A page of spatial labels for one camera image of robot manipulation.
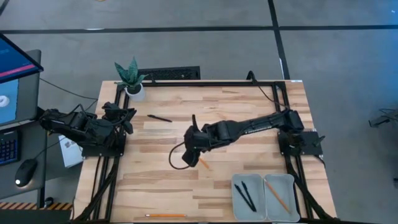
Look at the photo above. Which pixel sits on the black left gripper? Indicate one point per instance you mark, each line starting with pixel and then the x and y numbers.
pixel 113 112

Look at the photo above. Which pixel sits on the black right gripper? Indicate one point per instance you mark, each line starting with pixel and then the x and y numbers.
pixel 199 138

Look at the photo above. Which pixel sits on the orange pencil with eraser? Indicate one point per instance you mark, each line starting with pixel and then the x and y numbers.
pixel 205 164
pixel 166 215
pixel 277 196

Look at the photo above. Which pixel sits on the grey plastic tray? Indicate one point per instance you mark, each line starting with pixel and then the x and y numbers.
pixel 289 189
pixel 258 186

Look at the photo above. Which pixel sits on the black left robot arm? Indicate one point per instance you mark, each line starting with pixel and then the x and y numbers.
pixel 77 124

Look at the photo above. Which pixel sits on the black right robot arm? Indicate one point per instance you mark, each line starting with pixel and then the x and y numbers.
pixel 255 126

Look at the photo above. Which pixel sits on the white plant pot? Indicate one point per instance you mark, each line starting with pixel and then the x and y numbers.
pixel 136 96

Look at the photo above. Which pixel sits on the green snake plant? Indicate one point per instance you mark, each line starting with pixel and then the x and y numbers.
pixel 132 74

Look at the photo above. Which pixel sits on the white box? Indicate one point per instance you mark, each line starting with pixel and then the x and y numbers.
pixel 70 154

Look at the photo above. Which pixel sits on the grey desk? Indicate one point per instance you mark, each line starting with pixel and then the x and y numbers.
pixel 29 99

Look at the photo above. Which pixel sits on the black computer mouse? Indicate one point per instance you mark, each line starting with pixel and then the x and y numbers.
pixel 25 172

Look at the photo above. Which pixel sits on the monitor with light blue screen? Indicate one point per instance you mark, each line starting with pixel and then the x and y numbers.
pixel 7 102

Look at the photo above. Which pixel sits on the black keyboard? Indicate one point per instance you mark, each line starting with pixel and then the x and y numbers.
pixel 7 149

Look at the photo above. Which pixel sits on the monitor with dark blue screen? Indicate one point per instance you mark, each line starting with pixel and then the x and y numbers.
pixel 18 60

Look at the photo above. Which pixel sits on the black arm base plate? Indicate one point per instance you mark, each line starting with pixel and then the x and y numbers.
pixel 308 146
pixel 102 153

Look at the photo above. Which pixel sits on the black aluminium table frame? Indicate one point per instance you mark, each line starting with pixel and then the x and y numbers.
pixel 186 84

